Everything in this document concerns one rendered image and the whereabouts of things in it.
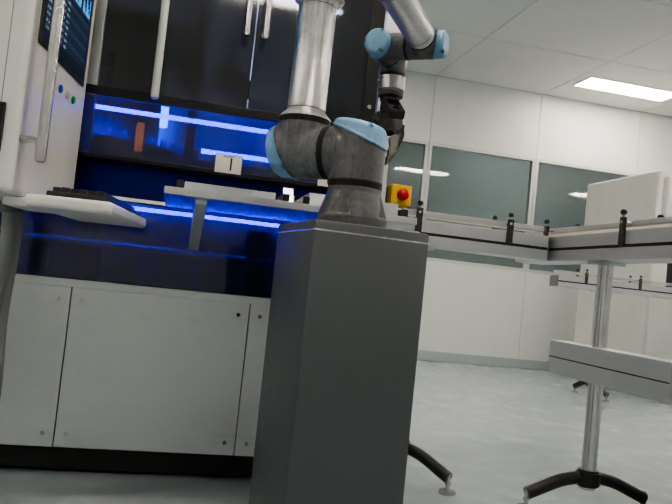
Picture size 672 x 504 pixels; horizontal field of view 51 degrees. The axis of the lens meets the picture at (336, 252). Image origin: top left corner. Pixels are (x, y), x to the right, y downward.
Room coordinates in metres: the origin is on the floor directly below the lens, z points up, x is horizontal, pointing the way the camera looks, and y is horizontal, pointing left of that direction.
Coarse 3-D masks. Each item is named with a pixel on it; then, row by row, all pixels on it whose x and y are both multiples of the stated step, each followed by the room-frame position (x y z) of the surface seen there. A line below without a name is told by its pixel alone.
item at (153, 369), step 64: (64, 320) 2.17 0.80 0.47; (128, 320) 2.21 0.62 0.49; (192, 320) 2.26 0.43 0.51; (256, 320) 2.30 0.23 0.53; (64, 384) 2.18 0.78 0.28; (128, 384) 2.22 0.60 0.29; (192, 384) 2.26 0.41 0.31; (256, 384) 2.31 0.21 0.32; (128, 448) 2.22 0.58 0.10; (192, 448) 2.27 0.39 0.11
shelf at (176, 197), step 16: (176, 192) 1.85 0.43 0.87; (192, 192) 1.86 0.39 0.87; (208, 192) 1.86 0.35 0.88; (192, 208) 2.21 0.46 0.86; (208, 208) 2.15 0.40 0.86; (224, 208) 2.10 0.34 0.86; (240, 208) 2.05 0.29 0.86; (256, 208) 2.00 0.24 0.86; (272, 208) 1.95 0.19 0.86; (288, 208) 1.91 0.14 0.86; (304, 208) 1.92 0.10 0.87; (400, 224) 2.03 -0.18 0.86; (416, 224) 1.99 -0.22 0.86
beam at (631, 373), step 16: (560, 352) 2.56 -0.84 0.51; (576, 352) 2.46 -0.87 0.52; (592, 352) 2.37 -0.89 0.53; (608, 352) 2.29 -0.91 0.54; (624, 352) 2.26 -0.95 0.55; (560, 368) 2.56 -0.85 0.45; (576, 368) 2.46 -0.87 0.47; (592, 368) 2.36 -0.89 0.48; (608, 368) 2.28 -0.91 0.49; (624, 368) 2.20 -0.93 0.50; (640, 368) 2.13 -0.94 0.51; (656, 368) 2.06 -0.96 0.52; (608, 384) 2.27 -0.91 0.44; (624, 384) 2.19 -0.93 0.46; (640, 384) 2.12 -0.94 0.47; (656, 384) 2.05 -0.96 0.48; (656, 400) 2.05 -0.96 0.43
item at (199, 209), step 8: (200, 200) 1.92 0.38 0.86; (200, 208) 1.94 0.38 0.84; (192, 216) 2.20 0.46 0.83; (200, 216) 1.99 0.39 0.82; (192, 224) 2.05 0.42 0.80; (200, 224) 2.05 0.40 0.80; (192, 232) 2.10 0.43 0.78; (200, 232) 2.10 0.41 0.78; (192, 240) 2.16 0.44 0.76; (192, 248) 2.22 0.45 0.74
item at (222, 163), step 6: (216, 156) 2.26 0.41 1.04; (222, 156) 2.26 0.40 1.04; (228, 156) 2.27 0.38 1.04; (234, 156) 2.27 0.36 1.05; (216, 162) 2.26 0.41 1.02; (222, 162) 2.26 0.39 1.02; (228, 162) 2.27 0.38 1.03; (234, 162) 2.27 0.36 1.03; (240, 162) 2.28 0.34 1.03; (216, 168) 2.26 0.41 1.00; (222, 168) 2.26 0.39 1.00; (228, 168) 2.27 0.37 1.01; (234, 168) 2.27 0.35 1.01; (240, 168) 2.28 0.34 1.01; (240, 174) 2.28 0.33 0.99
